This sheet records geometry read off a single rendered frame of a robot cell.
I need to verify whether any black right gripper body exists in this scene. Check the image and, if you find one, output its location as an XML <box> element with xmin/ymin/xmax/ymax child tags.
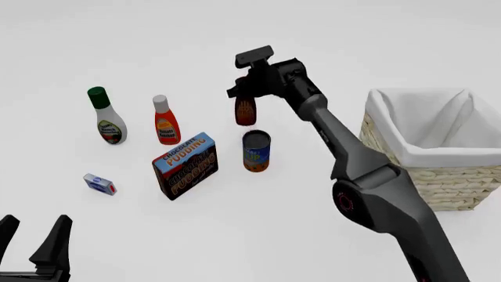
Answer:
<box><xmin>225</xmin><ymin>64</ymin><xmax>281</xmax><ymax>99</ymax></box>

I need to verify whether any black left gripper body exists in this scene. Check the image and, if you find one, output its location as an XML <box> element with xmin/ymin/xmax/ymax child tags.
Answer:
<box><xmin>0</xmin><ymin>268</ymin><xmax>72</xmax><ymax>282</ymax></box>

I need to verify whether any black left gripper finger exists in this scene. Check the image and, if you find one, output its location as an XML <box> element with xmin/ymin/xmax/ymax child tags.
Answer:
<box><xmin>0</xmin><ymin>214</ymin><xmax>21</xmax><ymax>265</ymax></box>
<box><xmin>28</xmin><ymin>214</ymin><xmax>74</xmax><ymax>275</ymax></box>

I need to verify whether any brown bbq sauce bottle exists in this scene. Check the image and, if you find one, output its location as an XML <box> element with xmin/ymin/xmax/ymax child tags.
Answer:
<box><xmin>234</xmin><ymin>76</ymin><xmax>259</xmax><ymax>127</ymax></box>

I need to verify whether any white cloth basket liner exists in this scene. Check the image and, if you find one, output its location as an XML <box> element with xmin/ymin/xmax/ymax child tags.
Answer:
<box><xmin>365</xmin><ymin>87</ymin><xmax>501</xmax><ymax>169</ymax></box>

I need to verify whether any pale wicker basket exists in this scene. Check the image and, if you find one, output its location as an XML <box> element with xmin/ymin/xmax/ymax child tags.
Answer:
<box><xmin>359</xmin><ymin>110</ymin><xmax>501</xmax><ymax>212</ymax></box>

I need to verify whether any black plate on short stalk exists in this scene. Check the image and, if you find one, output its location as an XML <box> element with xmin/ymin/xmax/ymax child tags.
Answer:
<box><xmin>234</xmin><ymin>45</ymin><xmax>274</xmax><ymax>71</ymax></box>

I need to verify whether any blue and orange soup tin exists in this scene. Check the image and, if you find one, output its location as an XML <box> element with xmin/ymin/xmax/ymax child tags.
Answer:
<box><xmin>241</xmin><ymin>129</ymin><xmax>272</xmax><ymax>174</ymax></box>

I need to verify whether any small blue and white box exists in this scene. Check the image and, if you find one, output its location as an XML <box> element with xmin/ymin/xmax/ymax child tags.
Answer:
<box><xmin>82</xmin><ymin>172</ymin><xmax>118</xmax><ymax>197</ymax></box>

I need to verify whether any red ketchup bottle white cap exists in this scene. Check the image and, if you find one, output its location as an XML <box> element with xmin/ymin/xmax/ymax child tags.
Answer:
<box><xmin>152</xmin><ymin>94</ymin><xmax>182</xmax><ymax>146</ymax></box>

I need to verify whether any chocolate pudding box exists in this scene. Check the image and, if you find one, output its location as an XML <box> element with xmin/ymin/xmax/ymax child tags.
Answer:
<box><xmin>151</xmin><ymin>132</ymin><xmax>219</xmax><ymax>202</ymax></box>

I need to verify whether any ranch dressing bottle green cap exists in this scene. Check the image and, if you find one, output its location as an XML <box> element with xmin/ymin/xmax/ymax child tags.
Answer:
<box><xmin>86</xmin><ymin>85</ymin><xmax>128</xmax><ymax>146</ymax></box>

